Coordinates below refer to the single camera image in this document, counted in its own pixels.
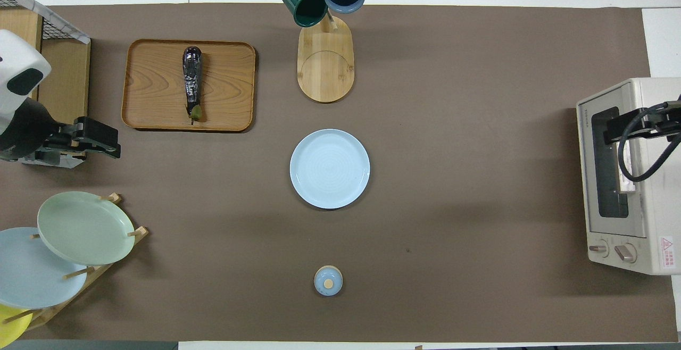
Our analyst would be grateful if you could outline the wooden plate rack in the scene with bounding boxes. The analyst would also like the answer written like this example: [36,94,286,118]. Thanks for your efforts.
[0,193,150,332]

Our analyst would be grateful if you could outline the yellow plate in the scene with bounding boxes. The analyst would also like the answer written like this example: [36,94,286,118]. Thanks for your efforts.
[0,303,32,349]

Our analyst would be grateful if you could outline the wooden two-tier shelf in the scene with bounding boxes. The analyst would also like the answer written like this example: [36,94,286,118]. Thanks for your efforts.
[0,7,91,159]

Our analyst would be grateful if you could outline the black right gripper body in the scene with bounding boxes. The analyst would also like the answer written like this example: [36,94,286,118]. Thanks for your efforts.
[641,103,681,140]

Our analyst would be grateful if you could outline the rectangular wooden tray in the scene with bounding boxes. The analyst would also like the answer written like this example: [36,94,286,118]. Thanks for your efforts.
[121,39,256,132]

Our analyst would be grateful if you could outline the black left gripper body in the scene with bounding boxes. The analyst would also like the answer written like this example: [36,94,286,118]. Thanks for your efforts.
[0,97,78,162]

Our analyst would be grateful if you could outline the pale blue racked plate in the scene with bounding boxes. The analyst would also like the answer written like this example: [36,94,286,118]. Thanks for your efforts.
[0,227,88,310]

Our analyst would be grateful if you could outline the black wire basket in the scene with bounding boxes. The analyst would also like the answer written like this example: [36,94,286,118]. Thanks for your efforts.
[0,0,91,45]

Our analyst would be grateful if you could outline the wooden mug tree stand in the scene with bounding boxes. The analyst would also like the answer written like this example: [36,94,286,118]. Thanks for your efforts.
[282,0,368,103]

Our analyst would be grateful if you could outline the pale green plate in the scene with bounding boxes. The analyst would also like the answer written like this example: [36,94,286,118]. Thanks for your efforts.
[37,191,136,266]

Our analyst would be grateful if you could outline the brown table mat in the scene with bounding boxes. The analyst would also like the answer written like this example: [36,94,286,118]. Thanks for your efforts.
[0,3,679,343]

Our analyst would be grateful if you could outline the light blue round plate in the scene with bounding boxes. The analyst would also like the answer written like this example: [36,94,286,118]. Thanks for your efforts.
[289,129,371,210]

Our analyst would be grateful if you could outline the white toaster oven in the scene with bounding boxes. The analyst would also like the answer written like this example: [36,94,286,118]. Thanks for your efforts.
[576,78,681,276]

